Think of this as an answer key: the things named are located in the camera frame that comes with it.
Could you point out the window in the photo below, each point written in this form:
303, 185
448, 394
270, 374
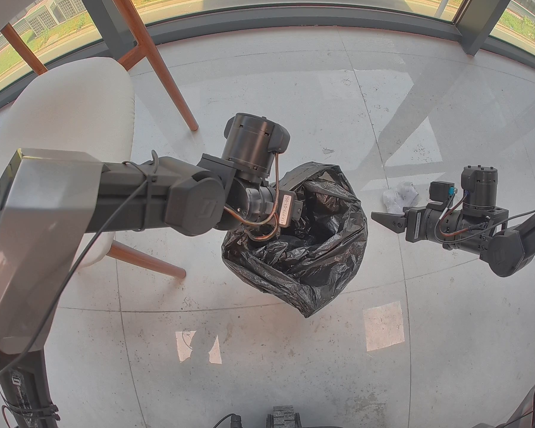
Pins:
486, 16

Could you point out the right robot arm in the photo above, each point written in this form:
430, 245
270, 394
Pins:
508, 248

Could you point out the black plastic bag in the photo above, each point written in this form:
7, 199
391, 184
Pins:
321, 257

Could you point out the white wooden chair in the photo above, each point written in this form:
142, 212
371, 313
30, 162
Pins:
71, 100

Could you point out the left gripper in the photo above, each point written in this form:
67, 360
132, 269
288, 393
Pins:
267, 205

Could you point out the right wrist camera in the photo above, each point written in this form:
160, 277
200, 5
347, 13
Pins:
439, 192

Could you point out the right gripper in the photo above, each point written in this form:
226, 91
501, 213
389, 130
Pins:
421, 225

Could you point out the crumpled white paper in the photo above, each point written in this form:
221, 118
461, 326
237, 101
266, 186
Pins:
401, 196

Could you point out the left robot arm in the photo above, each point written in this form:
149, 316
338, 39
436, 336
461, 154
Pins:
49, 239

